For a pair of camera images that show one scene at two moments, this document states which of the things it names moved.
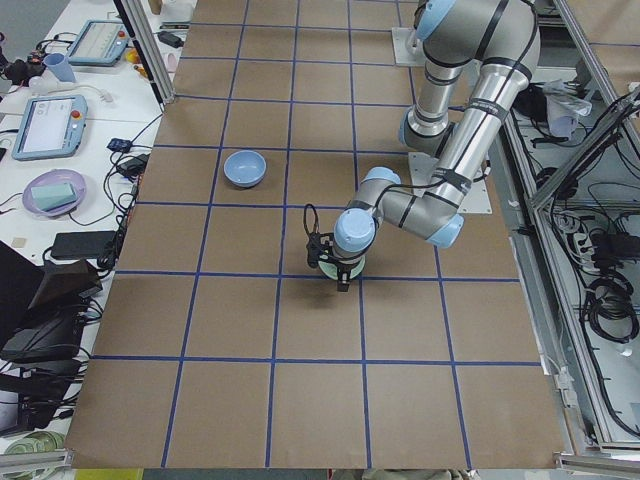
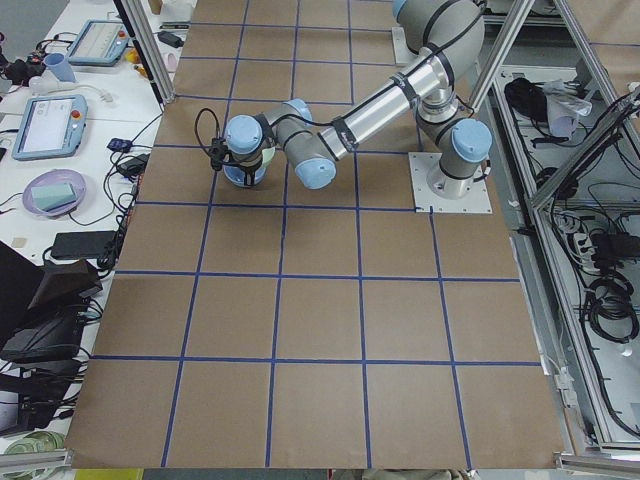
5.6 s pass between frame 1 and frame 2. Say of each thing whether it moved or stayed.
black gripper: moved
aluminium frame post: stayed
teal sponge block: stayed
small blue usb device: stayed
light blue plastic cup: stayed
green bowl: moved
